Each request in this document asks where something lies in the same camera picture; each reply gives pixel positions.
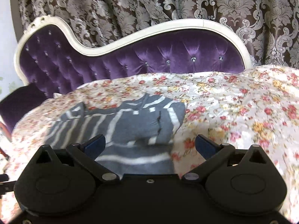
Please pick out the brown damask curtain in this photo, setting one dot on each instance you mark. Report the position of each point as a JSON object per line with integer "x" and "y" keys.
{"x": 268, "y": 28}

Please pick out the purple tufted headboard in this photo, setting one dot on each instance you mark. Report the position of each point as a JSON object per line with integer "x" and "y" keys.
{"x": 49, "y": 59}

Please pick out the grey white striped cardigan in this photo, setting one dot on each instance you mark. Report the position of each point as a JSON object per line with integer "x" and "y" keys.
{"x": 138, "y": 134}

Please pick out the floral bedspread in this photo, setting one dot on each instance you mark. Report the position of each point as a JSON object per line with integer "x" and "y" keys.
{"x": 256, "y": 106}

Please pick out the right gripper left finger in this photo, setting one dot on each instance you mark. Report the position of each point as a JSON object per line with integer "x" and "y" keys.
{"x": 85, "y": 154}

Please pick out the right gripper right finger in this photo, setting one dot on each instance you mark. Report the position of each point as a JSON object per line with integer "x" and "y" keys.
{"x": 215, "y": 156}

